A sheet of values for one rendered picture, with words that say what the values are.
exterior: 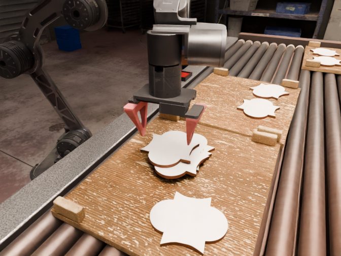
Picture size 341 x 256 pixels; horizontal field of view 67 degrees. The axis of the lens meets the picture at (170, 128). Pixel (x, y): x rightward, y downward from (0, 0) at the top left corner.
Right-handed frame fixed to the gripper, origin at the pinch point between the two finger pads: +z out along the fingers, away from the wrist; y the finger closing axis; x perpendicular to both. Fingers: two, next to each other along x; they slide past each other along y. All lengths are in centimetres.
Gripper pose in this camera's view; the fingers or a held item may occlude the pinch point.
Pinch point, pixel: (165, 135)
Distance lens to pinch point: 51.3
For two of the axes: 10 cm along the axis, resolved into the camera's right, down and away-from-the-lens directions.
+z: 0.0, 8.7, 4.9
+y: -9.4, -1.7, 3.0
